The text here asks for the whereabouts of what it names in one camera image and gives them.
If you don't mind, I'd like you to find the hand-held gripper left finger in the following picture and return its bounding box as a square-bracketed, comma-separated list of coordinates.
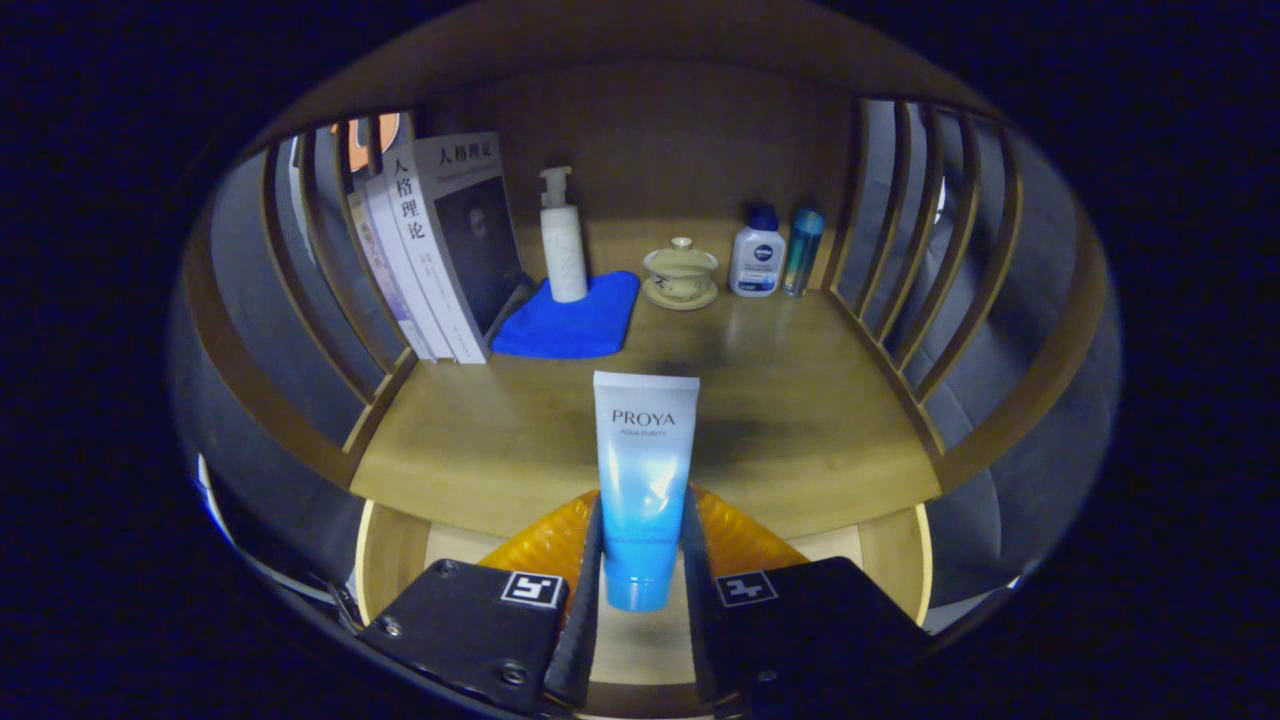
[358, 490, 606, 716]

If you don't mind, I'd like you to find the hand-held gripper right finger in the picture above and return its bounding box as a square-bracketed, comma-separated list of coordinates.
[682, 487, 931, 720]

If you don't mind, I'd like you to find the blue white cosmetic tube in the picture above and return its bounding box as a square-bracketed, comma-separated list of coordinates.
[592, 371, 701, 613]

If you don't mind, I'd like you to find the wooden drawer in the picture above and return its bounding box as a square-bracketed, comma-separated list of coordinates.
[352, 497, 936, 716]

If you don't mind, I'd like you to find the wooden countertop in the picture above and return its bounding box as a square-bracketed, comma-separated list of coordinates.
[350, 215, 941, 541]

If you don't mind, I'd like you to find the wooden cabinet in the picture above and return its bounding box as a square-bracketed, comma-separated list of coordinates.
[175, 0, 1111, 601]

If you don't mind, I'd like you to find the blue folded cloth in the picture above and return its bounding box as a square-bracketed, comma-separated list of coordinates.
[491, 271, 641, 360]

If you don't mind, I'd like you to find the beige lidded tea bowl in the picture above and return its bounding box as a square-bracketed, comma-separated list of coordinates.
[642, 237, 720, 311]

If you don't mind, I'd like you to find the white lotion bottle blue cap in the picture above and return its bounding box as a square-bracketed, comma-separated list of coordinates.
[728, 204, 786, 298]

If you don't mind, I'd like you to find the white pump bottle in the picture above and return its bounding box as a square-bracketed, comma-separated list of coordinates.
[539, 166, 589, 304]

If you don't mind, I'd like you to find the pale purple book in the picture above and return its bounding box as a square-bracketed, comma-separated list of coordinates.
[347, 195, 438, 361]

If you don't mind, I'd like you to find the slim teal bottle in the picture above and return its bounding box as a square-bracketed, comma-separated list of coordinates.
[782, 207, 826, 298]

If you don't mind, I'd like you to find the thick book dark portrait cover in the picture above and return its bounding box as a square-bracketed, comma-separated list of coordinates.
[383, 132, 531, 366]

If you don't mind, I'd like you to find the thin white book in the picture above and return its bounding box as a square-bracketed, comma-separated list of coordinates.
[362, 175, 456, 361]

